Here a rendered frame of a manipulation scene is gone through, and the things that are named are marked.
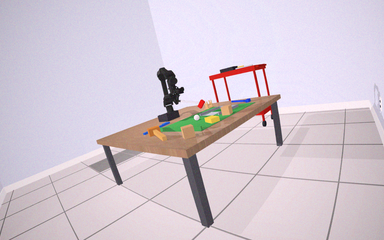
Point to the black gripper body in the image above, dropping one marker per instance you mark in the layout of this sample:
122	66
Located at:
171	88

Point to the tan cube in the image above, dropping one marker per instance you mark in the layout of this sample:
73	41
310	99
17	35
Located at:
188	131
226	110

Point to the orange toy mallet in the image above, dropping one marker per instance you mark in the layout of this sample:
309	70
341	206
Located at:
156	131

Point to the green flat mat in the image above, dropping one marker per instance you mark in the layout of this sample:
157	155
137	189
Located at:
201	121

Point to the yellow rectangular block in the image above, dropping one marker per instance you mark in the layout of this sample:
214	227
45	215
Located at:
212	119

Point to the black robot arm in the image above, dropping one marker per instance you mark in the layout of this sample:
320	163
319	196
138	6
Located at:
168	75

